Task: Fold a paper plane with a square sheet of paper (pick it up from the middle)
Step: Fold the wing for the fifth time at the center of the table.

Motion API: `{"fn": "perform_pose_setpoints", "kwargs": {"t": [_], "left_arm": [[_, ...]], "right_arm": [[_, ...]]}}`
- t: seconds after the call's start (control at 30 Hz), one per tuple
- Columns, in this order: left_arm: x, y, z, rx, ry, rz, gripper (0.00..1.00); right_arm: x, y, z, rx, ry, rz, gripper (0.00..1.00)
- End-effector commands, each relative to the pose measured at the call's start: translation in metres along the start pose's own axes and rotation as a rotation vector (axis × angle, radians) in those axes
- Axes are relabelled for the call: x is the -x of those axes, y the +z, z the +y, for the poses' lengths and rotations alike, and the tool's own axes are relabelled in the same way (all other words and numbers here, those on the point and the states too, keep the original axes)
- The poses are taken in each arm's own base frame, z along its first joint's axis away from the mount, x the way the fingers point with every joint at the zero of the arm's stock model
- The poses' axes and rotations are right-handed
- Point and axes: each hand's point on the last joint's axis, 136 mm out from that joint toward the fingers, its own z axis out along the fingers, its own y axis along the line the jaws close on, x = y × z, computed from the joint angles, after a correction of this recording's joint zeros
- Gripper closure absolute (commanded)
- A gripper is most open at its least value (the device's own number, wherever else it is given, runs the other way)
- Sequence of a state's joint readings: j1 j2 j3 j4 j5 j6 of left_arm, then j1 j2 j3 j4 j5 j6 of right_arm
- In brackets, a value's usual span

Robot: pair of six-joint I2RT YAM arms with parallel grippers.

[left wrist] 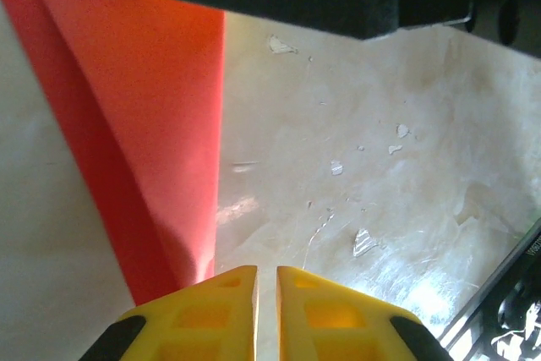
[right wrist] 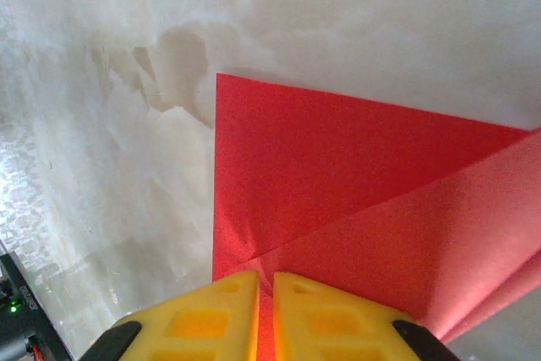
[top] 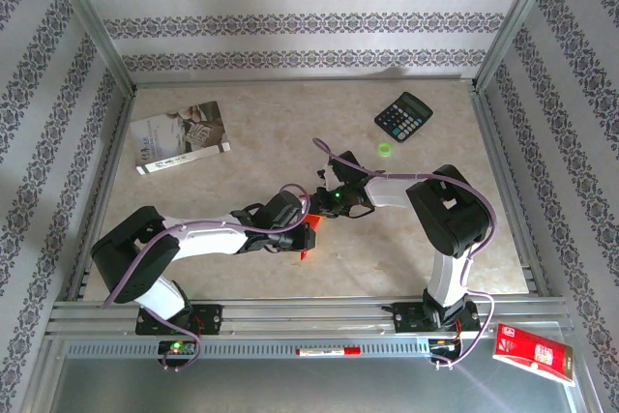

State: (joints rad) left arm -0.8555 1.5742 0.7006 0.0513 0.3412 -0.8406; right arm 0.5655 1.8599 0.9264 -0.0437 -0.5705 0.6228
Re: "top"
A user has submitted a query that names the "red paper carton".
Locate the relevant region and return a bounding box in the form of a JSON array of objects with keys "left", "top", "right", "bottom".
[{"left": 491, "top": 323, "right": 577, "bottom": 388}]

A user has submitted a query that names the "control board with green light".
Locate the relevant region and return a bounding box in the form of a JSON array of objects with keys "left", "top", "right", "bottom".
[{"left": 158, "top": 339, "right": 197, "bottom": 357}]

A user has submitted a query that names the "book with photo cover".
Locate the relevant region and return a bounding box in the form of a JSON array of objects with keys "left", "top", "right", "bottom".
[{"left": 129, "top": 101, "right": 233, "bottom": 177}]

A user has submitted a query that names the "red marker pen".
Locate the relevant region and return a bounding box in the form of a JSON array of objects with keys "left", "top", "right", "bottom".
[{"left": 295, "top": 345, "right": 363, "bottom": 357}]

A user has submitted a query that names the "red square paper sheet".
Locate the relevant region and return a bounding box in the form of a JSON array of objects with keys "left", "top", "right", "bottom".
[{"left": 297, "top": 212, "right": 324, "bottom": 261}]

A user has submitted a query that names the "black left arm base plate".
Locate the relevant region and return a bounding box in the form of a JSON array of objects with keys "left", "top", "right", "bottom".
[{"left": 134, "top": 304, "right": 223, "bottom": 337}]

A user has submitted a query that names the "grey metal sheet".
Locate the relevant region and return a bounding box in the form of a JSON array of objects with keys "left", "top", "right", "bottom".
[{"left": 45, "top": 354, "right": 586, "bottom": 413}]

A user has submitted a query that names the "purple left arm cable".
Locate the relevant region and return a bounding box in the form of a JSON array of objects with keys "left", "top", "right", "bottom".
[{"left": 102, "top": 183, "right": 311, "bottom": 373}]

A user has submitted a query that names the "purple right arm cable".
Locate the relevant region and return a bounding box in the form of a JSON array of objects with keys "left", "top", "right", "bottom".
[{"left": 312, "top": 136, "right": 497, "bottom": 369}]

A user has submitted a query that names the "slotted grey cable duct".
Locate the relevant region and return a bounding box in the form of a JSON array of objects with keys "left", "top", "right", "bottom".
[{"left": 65, "top": 339, "right": 434, "bottom": 360}]

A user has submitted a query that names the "aluminium frame post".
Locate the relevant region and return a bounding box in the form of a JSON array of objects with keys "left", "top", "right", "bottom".
[
  {"left": 43, "top": 0, "right": 137, "bottom": 95},
  {"left": 475, "top": 0, "right": 570, "bottom": 91}
]

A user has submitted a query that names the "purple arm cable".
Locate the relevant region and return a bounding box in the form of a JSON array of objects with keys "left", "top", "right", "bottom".
[
  {"left": 102, "top": 183, "right": 311, "bottom": 373},
  {"left": 312, "top": 136, "right": 497, "bottom": 369}
]

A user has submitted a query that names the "aluminium back rail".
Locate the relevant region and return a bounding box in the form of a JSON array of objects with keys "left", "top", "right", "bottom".
[{"left": 131, "top": 74, "right": 480, "bottom": 89}]

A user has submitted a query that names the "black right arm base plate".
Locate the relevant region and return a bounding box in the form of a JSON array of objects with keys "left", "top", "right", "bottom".
[{"left": 392, "top": 300, "right": 483, "bottom": 335}]

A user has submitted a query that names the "control board with wires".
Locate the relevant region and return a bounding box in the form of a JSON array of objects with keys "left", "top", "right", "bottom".
[{"left": 428, "top": 337, "right": 463, "bottom": 355}]

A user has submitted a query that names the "aluminium side rail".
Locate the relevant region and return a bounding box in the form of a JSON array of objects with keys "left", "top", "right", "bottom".
[
  {"left": 469, "top": 83, "right": 552, "bottom": 298},
  {"left": 66, "top": 86, "right": 138, "bottom": 302}
]

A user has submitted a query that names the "black calculator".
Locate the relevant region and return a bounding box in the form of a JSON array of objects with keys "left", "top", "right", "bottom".
[{"left": 373, "top": 91, "right": 434, "bottom": 144}]

